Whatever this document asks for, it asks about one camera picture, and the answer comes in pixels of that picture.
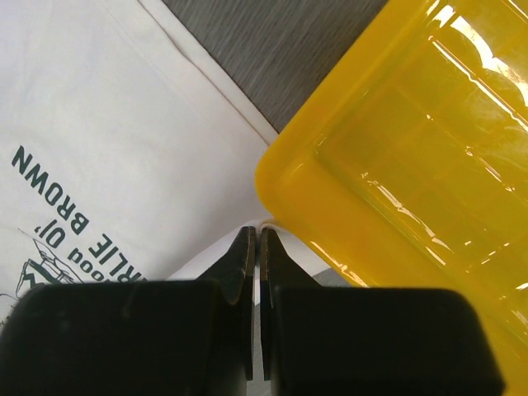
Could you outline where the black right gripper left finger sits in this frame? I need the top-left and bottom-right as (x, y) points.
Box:
(1, 227), (256, 395)

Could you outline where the white and green raglan t-shirt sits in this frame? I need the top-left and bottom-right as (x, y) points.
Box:
(0, 0), (351, 327)

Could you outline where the yellow plastic bin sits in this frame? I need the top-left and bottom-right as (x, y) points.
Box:
(255, 1), (527, 395)

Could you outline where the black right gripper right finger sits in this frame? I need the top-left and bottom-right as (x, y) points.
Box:
(260, 228), (506, 395)

